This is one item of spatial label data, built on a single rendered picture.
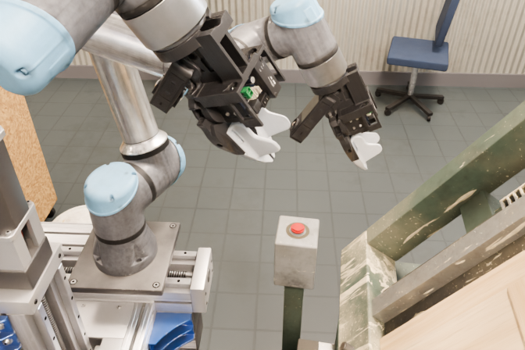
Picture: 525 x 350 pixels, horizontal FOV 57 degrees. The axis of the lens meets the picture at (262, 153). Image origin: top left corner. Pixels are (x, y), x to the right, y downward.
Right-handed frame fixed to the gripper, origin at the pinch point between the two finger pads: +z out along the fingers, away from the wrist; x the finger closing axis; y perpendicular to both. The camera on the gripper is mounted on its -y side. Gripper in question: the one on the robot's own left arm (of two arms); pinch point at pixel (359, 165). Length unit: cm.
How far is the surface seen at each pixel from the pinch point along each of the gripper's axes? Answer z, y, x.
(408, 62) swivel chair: 113, 17, 248
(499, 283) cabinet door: 29.2, 15.8, -11.9
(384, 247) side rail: 47, -9, 22
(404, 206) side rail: 36.7, 0.8, 24.9
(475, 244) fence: 28.4, 14.4, -1.5
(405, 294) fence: 38.5, -4.2, -1.6
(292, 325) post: 68, -48, 21
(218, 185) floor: 93, -115, 155
